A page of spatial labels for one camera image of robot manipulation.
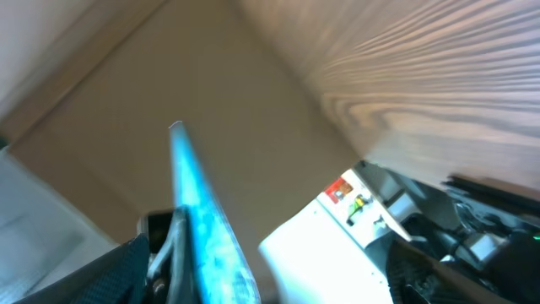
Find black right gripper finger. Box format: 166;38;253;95
19;234;150;304

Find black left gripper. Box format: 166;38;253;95
354;160;539;303

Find blue Galaxy smartphone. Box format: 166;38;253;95
169;121;261;304

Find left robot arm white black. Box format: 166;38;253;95
259;161;539;303

